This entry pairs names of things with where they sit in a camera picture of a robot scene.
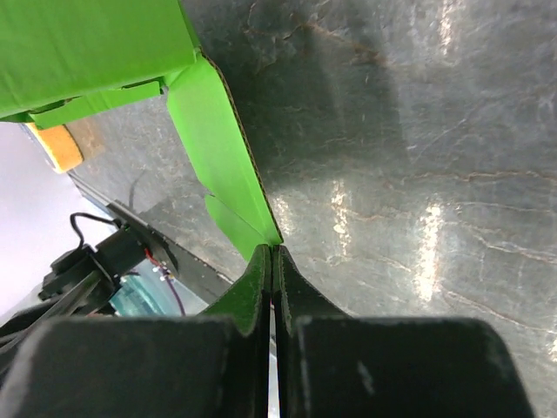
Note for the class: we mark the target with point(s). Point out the yellow tape roll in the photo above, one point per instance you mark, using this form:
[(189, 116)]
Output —
[(59, 146)]

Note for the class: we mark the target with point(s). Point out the green paper box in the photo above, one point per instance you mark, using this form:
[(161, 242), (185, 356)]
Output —
[(66, 60)]

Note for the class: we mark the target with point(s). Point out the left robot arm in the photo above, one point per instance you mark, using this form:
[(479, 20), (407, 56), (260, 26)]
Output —
[(83, 280)]

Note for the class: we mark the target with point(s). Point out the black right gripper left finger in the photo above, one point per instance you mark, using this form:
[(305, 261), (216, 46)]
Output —
[(212, 364)]

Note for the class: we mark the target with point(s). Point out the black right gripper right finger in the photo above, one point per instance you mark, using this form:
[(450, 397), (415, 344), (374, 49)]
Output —
[(331, 364)]

